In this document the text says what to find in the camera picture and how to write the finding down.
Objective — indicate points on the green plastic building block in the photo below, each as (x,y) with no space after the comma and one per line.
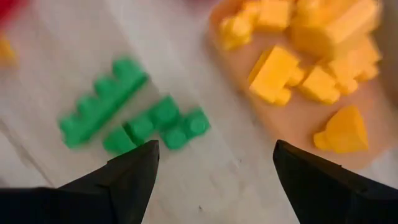
(140,127)
(186,130)

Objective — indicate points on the long yellow building block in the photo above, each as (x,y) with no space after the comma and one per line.
(335,28)

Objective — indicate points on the yellow plastic building block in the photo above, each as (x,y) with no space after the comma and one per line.
(342,130)
(5,51)
(320,87)
(273,15)
(273,74)
(237,29)
(354,68)

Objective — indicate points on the orange translucent plastic bin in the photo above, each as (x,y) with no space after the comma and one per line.
(289,124)

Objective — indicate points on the red plastic building block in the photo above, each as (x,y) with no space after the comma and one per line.
(9,7)

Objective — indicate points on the long green building block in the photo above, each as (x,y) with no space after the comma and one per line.
(102,99)

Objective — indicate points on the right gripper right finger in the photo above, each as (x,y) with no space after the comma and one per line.
(335,199)

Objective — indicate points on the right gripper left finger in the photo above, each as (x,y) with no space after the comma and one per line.
(93,199)

